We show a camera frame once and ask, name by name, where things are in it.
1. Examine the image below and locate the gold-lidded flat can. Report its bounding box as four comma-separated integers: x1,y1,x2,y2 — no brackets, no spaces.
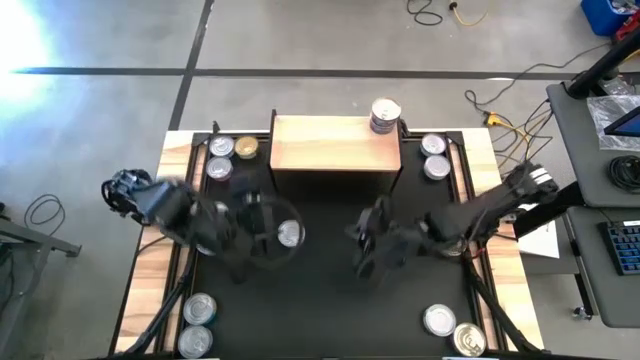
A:
233,135,260,160

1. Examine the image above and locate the white paper sheet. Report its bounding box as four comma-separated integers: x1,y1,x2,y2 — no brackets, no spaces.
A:
517,197,561,260

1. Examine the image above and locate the tablet with blue screen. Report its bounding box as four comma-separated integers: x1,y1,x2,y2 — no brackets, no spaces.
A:
603,104,640,139

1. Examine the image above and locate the red can with fish picture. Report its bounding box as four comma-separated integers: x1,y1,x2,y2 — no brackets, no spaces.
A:
205,156,235,182

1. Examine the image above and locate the grey metal stand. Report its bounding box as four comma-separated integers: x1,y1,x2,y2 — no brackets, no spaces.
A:
0,202,83,346

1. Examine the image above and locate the yellow floor cable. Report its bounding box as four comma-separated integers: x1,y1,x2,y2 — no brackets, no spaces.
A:
448,0,494,28

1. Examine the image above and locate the coiled black cable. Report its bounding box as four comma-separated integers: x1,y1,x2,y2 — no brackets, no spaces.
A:
606,153,640,195

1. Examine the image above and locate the dark blue tuna can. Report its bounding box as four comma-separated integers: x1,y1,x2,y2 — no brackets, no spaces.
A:
177,325,214,360
277,219,306,249

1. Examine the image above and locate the grey-labelled tin can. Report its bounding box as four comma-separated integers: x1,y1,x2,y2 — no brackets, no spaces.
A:
208,134,236,159

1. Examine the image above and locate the teal can with yellow print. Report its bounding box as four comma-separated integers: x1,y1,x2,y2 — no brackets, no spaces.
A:
182,292,218,327

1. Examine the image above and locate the black desk leg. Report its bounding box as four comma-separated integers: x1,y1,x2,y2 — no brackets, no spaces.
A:
512,179,586,240

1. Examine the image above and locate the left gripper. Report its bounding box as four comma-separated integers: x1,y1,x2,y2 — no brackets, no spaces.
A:
233,188,280,255

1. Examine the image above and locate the silver-lidded tin can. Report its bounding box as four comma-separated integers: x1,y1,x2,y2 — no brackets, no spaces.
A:
422,303,458,338

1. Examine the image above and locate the looped black floor cable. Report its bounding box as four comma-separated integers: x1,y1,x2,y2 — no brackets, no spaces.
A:
23,193,67,227

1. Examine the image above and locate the long black floor cable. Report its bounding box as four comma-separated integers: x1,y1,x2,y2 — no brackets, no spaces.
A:
463,42,614,126

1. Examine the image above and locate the blue-labelled tin can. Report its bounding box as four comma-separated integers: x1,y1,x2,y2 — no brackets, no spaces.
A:
419,132,449,158

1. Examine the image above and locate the gold-lidded tin can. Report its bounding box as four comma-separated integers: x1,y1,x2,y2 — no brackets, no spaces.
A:
451,322,487,358

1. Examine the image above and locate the clear plastic sheet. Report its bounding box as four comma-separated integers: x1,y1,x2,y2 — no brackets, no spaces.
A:
585,93,640,153

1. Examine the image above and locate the green-grey labelled tin can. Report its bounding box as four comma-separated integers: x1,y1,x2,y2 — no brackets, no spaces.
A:
423,154,452,181

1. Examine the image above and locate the wooden shelf with black frame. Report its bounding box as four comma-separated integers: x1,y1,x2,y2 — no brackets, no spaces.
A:
268,109,409,199

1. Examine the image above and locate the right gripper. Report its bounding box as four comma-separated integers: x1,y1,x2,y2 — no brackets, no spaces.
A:
347,197,425,290

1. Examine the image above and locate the backlit keyboard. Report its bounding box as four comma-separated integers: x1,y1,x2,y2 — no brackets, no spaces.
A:
597,219,640,277

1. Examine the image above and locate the blue plastic bin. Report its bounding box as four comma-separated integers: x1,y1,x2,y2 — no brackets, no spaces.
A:
579,0,640,37

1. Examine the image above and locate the grey desk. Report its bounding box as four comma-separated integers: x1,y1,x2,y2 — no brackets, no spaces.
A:
545,82,640,209
564,204,640,330

